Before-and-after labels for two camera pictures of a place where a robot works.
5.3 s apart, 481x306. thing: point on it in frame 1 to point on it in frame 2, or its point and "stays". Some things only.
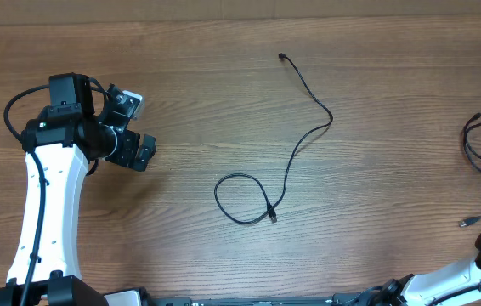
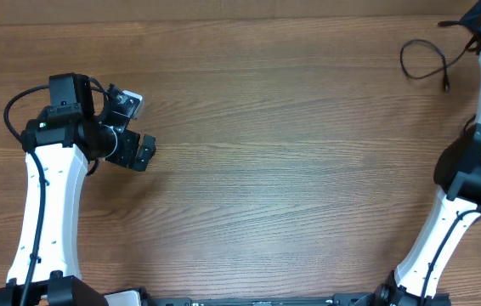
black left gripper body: (123, 152) stays
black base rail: (386, 297) stays
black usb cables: (271, 207) to (449, 23)
